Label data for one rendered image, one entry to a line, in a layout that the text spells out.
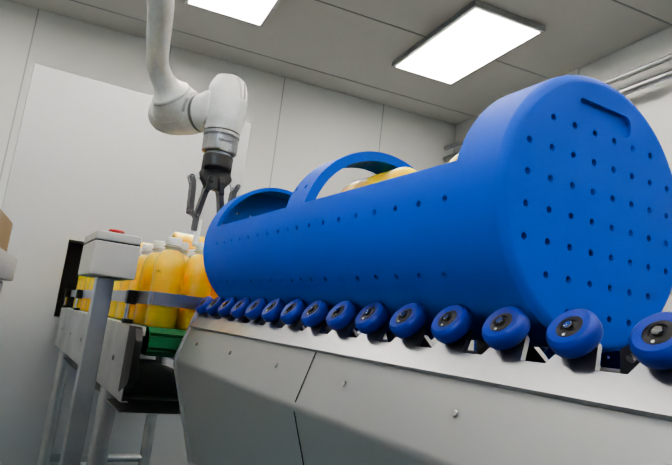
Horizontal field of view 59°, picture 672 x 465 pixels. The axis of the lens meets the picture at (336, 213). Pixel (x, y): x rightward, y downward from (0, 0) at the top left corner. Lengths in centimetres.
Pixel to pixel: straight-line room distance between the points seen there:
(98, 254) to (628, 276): 109
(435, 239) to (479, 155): 10
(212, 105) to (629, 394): 124
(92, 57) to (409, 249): 543
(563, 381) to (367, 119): 605
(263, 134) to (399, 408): 545
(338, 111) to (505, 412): 591
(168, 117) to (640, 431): 136
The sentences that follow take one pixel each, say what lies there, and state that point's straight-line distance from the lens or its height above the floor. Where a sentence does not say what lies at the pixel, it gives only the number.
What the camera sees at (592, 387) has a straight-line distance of 50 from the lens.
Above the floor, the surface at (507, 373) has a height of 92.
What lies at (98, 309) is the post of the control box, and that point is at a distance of 150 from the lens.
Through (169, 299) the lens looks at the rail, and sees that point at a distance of 142.
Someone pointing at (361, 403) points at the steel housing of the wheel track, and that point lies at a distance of 71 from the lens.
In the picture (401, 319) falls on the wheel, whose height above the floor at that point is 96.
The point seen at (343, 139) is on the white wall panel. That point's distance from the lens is 631.
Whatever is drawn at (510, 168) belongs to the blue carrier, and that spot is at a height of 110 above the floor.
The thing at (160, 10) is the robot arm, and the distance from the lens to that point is 147.
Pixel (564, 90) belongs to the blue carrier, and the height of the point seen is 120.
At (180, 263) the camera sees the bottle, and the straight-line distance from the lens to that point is 145.
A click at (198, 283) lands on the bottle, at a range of 145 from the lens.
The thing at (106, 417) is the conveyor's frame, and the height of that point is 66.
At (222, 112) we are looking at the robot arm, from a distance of 152.
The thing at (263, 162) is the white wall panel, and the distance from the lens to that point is 594.
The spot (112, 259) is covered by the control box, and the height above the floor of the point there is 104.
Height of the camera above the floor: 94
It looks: 11 degrees up
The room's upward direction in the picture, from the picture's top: 7 degrees clockwise
